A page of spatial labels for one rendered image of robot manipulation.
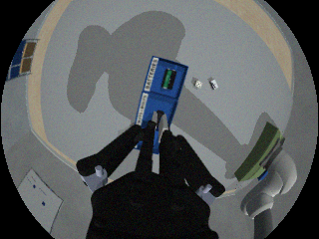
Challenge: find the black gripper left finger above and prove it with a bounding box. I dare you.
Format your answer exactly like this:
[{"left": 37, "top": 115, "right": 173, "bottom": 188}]
[{"left": 76, "top": 111, "right": 158, "bottom": 207}]

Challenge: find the green battery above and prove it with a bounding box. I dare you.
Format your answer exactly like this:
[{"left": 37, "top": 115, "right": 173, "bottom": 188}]
[{"left": 163, "top": 70, "right": 172, "bottom": 89}]

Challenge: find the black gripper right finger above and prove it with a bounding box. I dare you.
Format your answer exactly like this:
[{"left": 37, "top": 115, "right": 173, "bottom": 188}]
[{"left": 159, "top": 114, "right": 225, "bottom": 211}]

